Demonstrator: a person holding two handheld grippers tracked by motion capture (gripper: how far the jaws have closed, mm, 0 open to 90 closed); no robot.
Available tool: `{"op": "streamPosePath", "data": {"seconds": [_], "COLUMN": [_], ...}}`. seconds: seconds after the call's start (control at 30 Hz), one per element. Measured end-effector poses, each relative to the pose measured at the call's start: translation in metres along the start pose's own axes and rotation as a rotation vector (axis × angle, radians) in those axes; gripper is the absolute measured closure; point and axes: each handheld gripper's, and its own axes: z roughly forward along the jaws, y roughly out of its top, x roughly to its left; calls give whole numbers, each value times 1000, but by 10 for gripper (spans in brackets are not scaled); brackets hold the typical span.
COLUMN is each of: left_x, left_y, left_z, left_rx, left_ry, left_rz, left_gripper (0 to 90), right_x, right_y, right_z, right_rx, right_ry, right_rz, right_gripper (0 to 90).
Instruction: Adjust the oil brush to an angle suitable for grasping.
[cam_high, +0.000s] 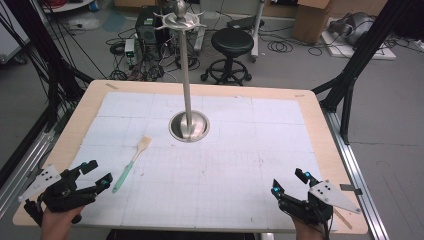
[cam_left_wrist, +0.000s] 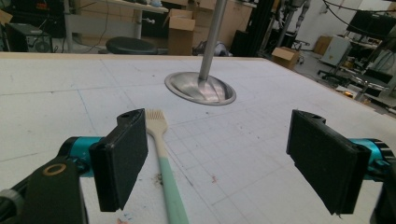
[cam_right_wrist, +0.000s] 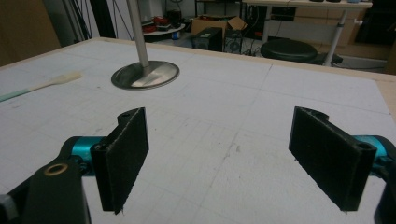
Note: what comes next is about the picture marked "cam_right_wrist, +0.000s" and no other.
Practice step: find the open cardboard box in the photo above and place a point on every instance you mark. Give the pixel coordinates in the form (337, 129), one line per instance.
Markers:
(216, 24)

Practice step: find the red tool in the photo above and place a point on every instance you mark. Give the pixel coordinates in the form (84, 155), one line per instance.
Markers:
(160, 20)

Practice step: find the metal stand with round base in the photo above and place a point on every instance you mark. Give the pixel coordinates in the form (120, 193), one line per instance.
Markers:
(145, 67)

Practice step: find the brown wooden board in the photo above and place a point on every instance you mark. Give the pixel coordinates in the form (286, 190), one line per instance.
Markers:
(25, 29)

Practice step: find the round white side table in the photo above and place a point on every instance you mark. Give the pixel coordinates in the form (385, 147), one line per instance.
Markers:
(163, 31)

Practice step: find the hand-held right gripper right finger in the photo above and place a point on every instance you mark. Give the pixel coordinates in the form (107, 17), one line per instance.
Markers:
(330, 155)

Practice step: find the white desk with metal legs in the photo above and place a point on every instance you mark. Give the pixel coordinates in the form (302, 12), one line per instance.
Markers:
(311, 12)

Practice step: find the black computer case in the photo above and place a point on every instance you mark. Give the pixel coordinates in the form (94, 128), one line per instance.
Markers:
(208, 39)

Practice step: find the black round stool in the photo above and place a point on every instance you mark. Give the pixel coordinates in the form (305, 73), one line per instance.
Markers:
(291, 50)

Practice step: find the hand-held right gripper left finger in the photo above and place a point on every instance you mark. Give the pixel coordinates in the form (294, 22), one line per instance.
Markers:
(121, 158)

